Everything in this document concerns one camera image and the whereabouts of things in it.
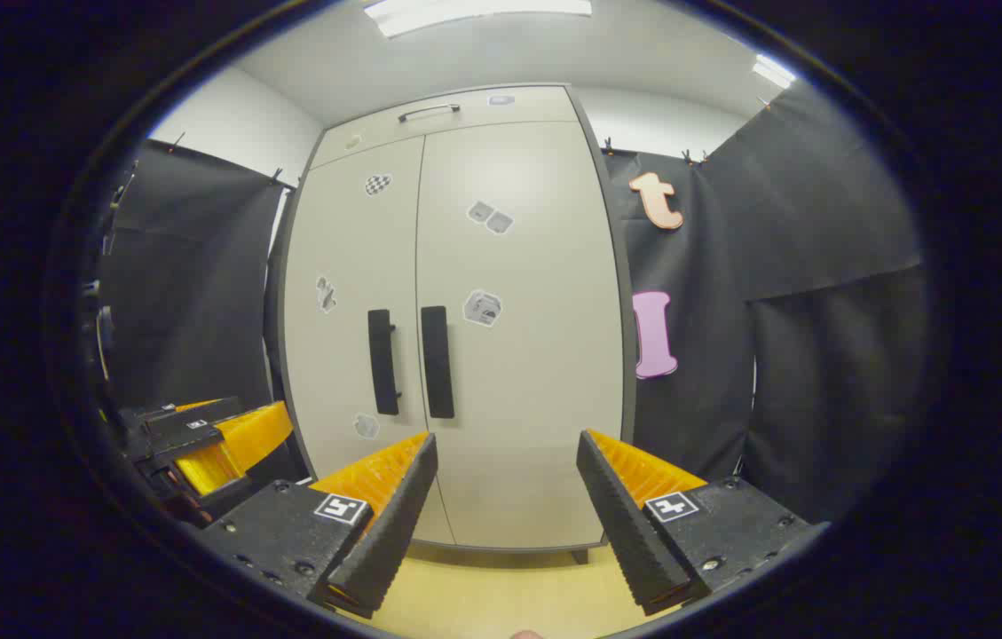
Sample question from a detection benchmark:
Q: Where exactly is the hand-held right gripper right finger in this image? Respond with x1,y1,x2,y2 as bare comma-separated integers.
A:
576,430,814,618

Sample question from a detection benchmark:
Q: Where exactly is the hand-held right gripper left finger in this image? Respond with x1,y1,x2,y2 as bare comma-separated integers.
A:
194,432,439,620

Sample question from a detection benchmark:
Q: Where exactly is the white shoe cabinet door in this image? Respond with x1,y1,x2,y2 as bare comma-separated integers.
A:
283,135,457,547
414,120,627,551

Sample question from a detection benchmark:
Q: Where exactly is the black door handle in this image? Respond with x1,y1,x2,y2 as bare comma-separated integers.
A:
420,306,456,420
367,309,402,416

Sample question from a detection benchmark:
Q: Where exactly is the white double-door shoe cabinet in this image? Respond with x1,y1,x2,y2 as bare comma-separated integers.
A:
265,84,639,564

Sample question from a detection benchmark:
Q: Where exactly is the white cabinet flap panel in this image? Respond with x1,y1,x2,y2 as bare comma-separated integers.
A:
312,86,580,170

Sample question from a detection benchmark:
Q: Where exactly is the black backdrop cloth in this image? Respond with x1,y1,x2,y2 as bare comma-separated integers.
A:
97,138,311,485
603,80,927,525

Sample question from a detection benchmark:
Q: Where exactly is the dark metal stand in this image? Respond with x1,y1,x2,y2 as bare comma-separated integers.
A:
82,169,130,383

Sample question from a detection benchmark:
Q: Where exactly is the large ceiling light panel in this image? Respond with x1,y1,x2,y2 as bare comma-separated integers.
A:
363,0,595,38

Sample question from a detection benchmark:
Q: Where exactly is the small ceiling light panel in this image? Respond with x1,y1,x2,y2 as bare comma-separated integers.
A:
751,53,799,90

